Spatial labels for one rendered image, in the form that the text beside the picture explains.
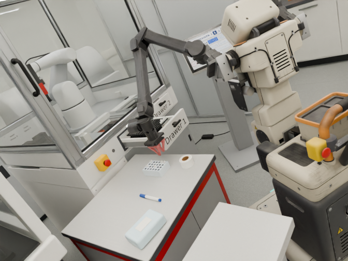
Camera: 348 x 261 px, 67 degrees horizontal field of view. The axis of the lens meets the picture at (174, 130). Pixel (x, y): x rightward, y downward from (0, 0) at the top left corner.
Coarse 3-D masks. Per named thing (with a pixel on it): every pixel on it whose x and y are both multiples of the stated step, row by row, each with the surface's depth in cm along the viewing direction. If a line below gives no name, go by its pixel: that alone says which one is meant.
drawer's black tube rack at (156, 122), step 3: (153, 120) 169; (156, 120) 167; (159, 120) 165; (153, 123) 165; (156, 123) 162; (159, 123) 161; (156, 126) 158; (159, 129) 159; (141, 132) 159; (126, 135) 164; (129, 135) 163; (132, 135) 161; (135, 135) 160; (138, 135) 165; (141, 135) 159; (144, 135) 161
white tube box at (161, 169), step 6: (150, 162) 144; (156, 162) 142; (144, 168) 141; (150, 168) 139; (156, 168) 136; (162, 168) 134; (168, 168) 138; (144, 174) 141; (150, 174) 138; (156, 174) 135; (162, 174) 134
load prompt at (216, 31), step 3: (219, 27) 215; (213, 30) 215; (216, 30) 214; (219, 30) 214; (207, 33) 215; (210, 33) 214; (213, 33) 214; (216, 33) 214; (219, 33) 213; (201, 36) 215; (204, 36) 214; (207, 36) 214; (210, 36) 214; (192, 39) 215; (195, 39) 215; (198, 39) 214; (201, 39) 214; (204, 39) 214
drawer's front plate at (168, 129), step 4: (180, 112) 157; (184, 112) 160; (176, 116) 154; (180, 116) 157; (184, 116) 160; (172, 120) 151; (176, 120) 153; (184, 120) 160; (168, 124) 147; (184, 124) 160; (164, 128) 144; (168, 128) 147; (172, 128) 150; (164, 132) 144; (168, 132) 147; (172, 132) 150; (176, 132) 153; (180, 132) 156; (164, 136) 144; (168, 136) 147; (172, 136) 150; (176, 136) 152; (168, 140) 147; (172, 140) 150; (168, 144) 146
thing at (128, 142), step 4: (168, 116) 166; (172, 116) 164; (168, 120) 167; (128, 132) 170; (124, 136) 167; (128, 136) 170; (124, 140) 162; (128, 140) 160; (132, 140) 158; (136, 140) 156; (140, 140) 154; (144, 140) 152; (124, 144) 164; (128, 144) 162; (132, 144) 160; (136, 144) 158; (140, 144) 156; (160, 144) 147
